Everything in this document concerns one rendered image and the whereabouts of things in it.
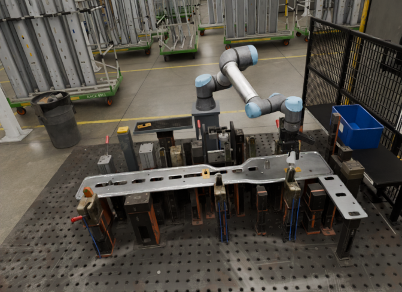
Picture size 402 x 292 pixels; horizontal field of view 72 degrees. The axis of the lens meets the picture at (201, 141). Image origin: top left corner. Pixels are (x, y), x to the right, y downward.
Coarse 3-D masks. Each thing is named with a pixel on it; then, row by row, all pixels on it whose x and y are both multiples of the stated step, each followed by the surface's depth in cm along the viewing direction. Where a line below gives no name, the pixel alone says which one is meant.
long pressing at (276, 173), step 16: (256, 160) 158; (272, 160) 156; (304, 160) 154; (320, 160) 152; (96, 176) 159; (112, 176) 158; (128, 176) 157; (144, 176) 155; (160, 176) 154; (224, 176) 149; (240, 176) 147; (256, 176) 146; (272, 176) 145; (304, 176) 143; (80, 192) 148; (96, 192) 147; (112, 192) 146; (128, 192) 145
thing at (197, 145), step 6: (192, 144) 165; (198, 144) 164; (192, 150) 162; (198, 150) 162; (198, 156) 164; (198, 162) 167; (204, 162) 167; (198, 174) 173; (198, 192) 180; (204, 192) 180
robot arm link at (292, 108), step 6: (294, 96) 128; (288, 102) 124; (294, 102) 123; (300, 102) 124; (282, 108) 130; (288, 108) 125; (294, 108) 124; (300, 108) 125; (288, 114) 127; (294, 114) 126; (300, 114) 127; (288, 120) 128; (294, 120) 127; (300, 120) 129
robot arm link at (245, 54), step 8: (232, 48) 153; (240, 48) 153; (248, 48) 153; (240, 56) 151; (248, 56) 153; (256, 56) 154; (240, 64) 153; (248, 64) 156; (216, 80) 192; (224, 80) 185; (224, 88) 196
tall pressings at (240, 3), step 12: (228, 0) 731; (240, 0) 728; (252, 0) 746; (264, 0) 744; (276, 0) 742; (228, 12) 744; (240, 12) 742; (252, 12) 760; (264, 12) 758; (276, 12) 755; (228, 24) 758; (240, 24) 755; (252, 24) 774; (264, 24) 771; (276, 24) 765; (228, 36) 773; (240, 36) 771
